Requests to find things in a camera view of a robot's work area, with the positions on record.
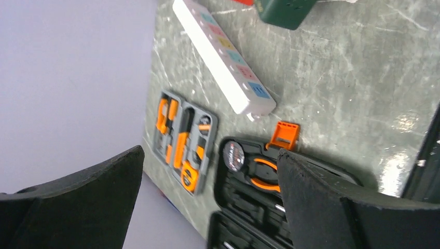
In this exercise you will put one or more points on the white power strip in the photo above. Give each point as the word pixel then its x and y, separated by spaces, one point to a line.
pixel 239 84

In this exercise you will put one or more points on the grey tool tray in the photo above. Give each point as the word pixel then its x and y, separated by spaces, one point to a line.
pixel 184 137

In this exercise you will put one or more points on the black tool case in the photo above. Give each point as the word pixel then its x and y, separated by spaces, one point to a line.
pixel 249 217

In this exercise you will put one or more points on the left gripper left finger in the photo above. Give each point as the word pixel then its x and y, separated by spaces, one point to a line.
pixel 91 208

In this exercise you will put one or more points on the green cube adapter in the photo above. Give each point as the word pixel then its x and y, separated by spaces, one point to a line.
pixel 287 14

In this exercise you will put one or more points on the orange pliers in case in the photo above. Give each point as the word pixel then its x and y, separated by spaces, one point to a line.
pixel 262 174

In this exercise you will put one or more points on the red cube adapter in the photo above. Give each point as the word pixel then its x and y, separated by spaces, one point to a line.
pixel 245 2

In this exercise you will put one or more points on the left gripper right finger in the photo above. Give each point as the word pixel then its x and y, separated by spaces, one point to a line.
pixel 327 211

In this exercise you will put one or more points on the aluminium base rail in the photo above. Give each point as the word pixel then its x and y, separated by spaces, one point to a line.
pixel 423 182

